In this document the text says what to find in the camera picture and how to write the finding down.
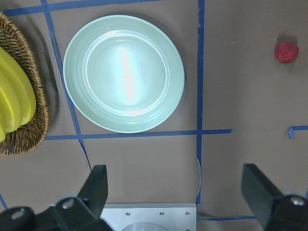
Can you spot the yellow banana bunch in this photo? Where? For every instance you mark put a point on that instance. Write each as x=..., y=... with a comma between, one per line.
x=17, y=98

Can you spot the light green plate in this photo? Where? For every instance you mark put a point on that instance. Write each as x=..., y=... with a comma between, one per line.
x=123, y=74

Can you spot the strawberry two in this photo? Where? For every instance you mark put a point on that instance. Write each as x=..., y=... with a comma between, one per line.
x=286, y=52

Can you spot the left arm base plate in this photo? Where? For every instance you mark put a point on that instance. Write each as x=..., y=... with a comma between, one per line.
x=151, y=216

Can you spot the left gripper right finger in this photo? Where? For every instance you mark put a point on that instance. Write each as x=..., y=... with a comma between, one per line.
x=274, y=210

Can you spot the woven wicker basket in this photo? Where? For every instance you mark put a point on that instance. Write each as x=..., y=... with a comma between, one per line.
x=29, y=136

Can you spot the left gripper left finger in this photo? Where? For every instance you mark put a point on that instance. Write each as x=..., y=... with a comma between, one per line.
x=75, y=213

